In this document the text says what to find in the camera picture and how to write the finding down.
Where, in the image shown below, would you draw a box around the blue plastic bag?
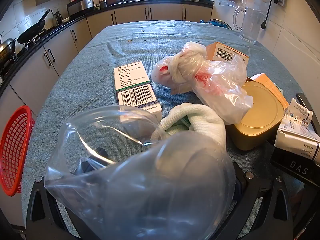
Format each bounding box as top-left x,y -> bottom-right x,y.
200,19 -> 230,29

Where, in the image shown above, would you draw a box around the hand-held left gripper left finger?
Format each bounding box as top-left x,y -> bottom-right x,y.
25,147 -> 113,240

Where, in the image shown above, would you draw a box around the black wok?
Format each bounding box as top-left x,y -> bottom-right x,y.
16,8 -> 52,44

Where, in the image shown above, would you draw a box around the gas stove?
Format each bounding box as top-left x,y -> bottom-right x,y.
0,36 -> 45,80

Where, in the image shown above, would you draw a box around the grey-blue tablecloth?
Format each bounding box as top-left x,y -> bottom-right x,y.
21,20 -> 320,240

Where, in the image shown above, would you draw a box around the gold tin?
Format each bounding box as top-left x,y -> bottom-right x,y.
226,81 -> 285,151

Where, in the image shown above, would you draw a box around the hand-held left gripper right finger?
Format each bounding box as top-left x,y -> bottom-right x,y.
220,161 -> 294,240

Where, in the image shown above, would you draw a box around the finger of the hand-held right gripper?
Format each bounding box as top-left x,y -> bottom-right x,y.
296,92 -> 320,135

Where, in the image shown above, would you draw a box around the black power cable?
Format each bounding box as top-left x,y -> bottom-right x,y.
261,0 -> 279,29

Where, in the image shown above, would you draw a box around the green and white medicine box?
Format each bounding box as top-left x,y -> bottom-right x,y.
114,61 -> 163,138

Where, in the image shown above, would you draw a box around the white knitted cloth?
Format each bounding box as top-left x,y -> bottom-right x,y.
150,102 -> 227,153

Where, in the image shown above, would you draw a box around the clear glass pitcher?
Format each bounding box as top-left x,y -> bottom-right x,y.
233,6 -> 266,45

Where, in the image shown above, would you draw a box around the red plastic basket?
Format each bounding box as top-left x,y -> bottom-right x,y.
0,105 -> 36,197

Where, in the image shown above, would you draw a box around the knotted white plastic bag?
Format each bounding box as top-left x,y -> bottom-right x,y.
150,41 -> 253,125

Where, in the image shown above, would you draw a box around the white carton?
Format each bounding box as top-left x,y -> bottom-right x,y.
274,97 -> 320,162

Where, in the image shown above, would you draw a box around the beige base cabinets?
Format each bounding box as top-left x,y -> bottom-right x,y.
0,5 -> 213,155

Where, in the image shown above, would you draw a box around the orange box with barcode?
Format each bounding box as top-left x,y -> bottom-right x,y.
205,42 -> 250,67

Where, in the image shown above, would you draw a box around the clear plastic bag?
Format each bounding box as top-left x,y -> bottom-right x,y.
44,105 -> 237,240

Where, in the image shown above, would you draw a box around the steel rice cooker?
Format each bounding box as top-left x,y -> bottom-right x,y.
67,0 -> 95,18

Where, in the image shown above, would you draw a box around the steel kettle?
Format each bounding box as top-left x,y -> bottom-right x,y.
52,9 -> 64,27

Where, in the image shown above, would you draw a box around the steel wok with lid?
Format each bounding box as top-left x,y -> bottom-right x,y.
0,31 -> 17,64

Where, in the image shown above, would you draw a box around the black countertop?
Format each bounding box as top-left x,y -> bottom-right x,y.
0,0 -> 214,85

